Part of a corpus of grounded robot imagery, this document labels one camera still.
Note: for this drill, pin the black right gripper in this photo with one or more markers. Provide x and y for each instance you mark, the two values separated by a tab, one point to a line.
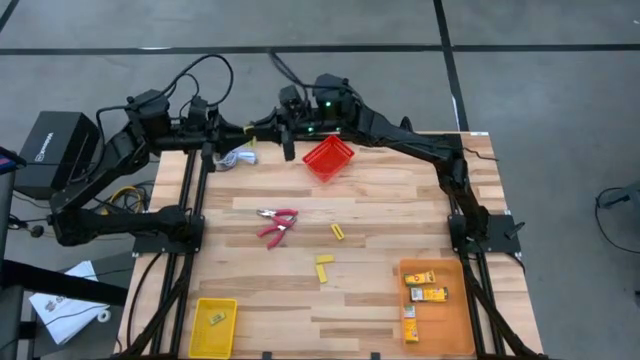
297	122

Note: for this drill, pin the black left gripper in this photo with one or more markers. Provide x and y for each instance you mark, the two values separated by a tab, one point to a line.
217	135

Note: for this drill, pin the red plastic mesh basket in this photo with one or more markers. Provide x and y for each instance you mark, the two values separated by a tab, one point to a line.
327	160

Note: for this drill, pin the yellow rectangular eraser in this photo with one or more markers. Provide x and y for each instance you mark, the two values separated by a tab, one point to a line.
321	273
324	259

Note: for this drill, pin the yellow box with black print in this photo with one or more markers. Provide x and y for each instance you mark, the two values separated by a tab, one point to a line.
217	318

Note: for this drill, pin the yellow plastic bin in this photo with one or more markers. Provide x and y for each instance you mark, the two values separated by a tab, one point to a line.
212	342

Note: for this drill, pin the yellow green crayon box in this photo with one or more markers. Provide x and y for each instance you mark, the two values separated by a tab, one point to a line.
430	294
411	327
420	278

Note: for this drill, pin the orange plastic tray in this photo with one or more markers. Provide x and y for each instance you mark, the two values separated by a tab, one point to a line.
450	325

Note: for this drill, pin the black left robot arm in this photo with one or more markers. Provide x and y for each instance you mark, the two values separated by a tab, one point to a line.
100	165

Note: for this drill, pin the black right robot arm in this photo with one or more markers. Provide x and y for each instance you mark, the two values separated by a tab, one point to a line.
400	135

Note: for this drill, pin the black cardboard box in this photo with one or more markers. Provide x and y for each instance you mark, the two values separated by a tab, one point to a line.
50	145

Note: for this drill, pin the white table label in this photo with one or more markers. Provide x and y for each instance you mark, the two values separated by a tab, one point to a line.
479	133

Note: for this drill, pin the black power plug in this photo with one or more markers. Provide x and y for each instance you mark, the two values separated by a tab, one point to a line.
36	231

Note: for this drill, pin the blue black device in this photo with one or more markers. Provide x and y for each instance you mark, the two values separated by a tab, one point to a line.
7	162

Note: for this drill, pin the white tape roll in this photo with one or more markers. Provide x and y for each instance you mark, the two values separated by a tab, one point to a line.
99	316

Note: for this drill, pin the black side table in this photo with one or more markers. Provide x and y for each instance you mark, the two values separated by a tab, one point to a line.
50	282

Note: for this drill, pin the white printed paper sheets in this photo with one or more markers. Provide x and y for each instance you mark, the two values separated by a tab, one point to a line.
60	315

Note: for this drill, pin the grey chair base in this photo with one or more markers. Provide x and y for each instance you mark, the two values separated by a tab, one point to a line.
622	196

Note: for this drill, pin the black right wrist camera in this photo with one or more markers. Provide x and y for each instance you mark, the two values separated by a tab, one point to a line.
290	96

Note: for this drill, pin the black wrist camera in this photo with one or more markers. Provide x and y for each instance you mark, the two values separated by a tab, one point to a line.
290	96
198	114

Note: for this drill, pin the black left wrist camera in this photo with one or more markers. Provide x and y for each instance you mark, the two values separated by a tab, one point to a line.
198	114

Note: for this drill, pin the black aluminium table frame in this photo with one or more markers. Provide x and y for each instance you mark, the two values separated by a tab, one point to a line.
186	190

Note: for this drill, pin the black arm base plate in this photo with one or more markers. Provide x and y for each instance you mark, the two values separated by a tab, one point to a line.
500	242
150	246

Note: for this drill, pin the black table edge bracket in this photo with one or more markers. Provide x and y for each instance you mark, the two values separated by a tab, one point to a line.
375	356
266	356

